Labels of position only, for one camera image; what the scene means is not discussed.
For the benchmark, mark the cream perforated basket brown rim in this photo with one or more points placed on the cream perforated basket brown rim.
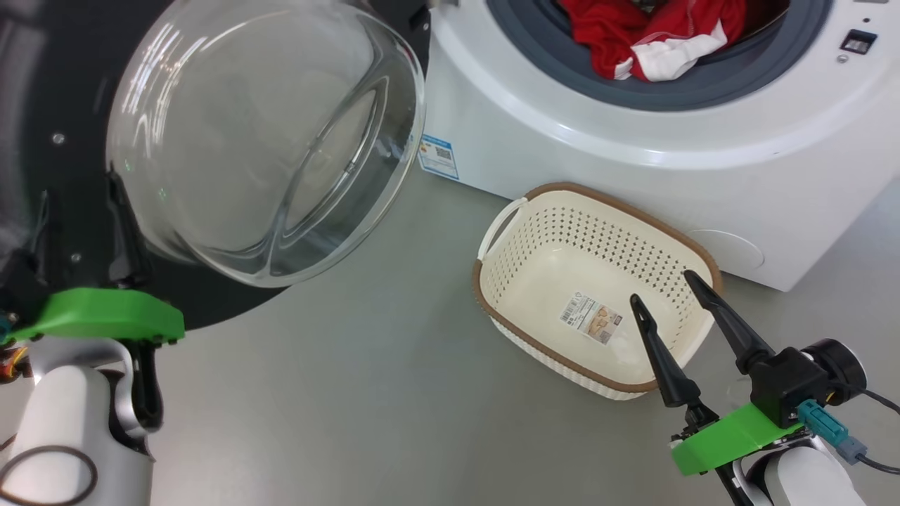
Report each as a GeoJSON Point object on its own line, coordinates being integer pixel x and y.
{"type": "Point", "coordinates": [555, 281]}

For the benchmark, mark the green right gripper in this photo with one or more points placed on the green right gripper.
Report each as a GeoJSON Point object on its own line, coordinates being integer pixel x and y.
{"type": "Point", "coordinates": [731, 439]}

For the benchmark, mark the teal right camera connector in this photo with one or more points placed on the teal right camera connector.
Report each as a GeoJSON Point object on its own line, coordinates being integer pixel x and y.
{"type": "Point", "coordinates": [826, 425]}

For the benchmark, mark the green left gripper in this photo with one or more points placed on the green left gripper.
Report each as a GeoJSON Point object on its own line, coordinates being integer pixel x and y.
{"type": "Point", "coordinates": [105, 313]}

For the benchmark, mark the round glass washer door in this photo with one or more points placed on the round glass washer door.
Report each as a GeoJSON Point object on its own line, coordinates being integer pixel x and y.
{"type": "Point", "coordinates": [70, 105]}

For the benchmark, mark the red and white garment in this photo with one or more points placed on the red and white garment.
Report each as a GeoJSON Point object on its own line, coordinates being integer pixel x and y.
{"type": "Point", "coordinates": [612, 28]}

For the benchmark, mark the blue energy label sticker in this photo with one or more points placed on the blue energy label sticker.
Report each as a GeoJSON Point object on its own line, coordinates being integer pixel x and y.
{"type": "Point", "coordinates": [438, 157]}

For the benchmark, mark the printed product label sticker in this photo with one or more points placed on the printed product label sticker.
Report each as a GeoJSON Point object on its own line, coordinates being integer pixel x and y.
{"type": "Point", "coordinates": [590, 318]}

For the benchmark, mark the white front-load washing machine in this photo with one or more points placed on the white front-load washing machine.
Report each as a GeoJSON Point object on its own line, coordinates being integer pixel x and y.
{"type": "Point", "coordinates": [633, 140]}

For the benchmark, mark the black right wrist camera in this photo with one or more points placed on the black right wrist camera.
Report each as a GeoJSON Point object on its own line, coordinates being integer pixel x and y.
{"type": "Point", "coordinates": [801, 379]}

